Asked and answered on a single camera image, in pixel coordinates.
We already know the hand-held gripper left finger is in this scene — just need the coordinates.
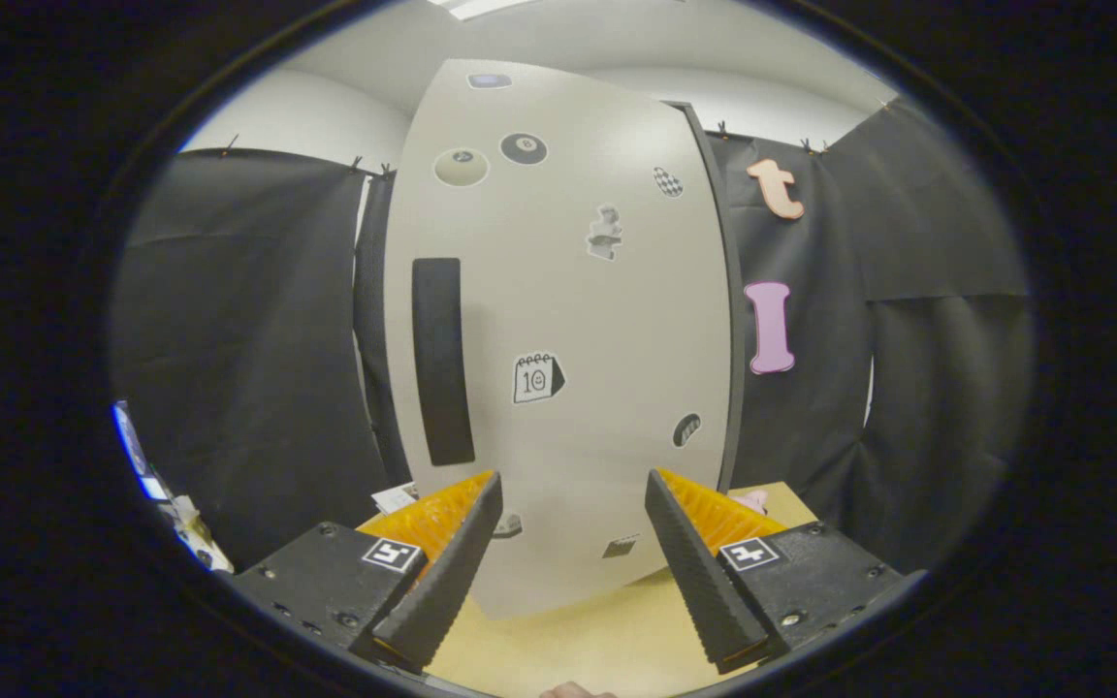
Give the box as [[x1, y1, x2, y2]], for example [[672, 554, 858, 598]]
[[219, 470, 503, 675]]

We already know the black backdrop cloth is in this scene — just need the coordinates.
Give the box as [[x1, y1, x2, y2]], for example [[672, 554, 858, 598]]
[[112, 97, 1035, 573]]

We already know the long ceiling light panel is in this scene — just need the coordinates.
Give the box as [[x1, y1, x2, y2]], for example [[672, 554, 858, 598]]
[[428, 0, 540, 20]]

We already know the black cabinet door handle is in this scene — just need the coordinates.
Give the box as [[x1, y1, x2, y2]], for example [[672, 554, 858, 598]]
[[411, 257, 477, 467]]

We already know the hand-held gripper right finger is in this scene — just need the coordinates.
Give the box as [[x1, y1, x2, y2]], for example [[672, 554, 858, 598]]
[[644, 468, 928, 677]]

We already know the grey shoe cabinet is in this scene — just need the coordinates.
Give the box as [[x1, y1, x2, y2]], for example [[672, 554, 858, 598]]
[[665, 100, 749, 491]]

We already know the white shoe cabinet door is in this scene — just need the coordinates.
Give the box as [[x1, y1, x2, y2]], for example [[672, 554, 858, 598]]
[[384, 58, 736, 621]]

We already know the white book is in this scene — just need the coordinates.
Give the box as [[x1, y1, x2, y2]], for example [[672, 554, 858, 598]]
[[371, 482, 420, 515]]

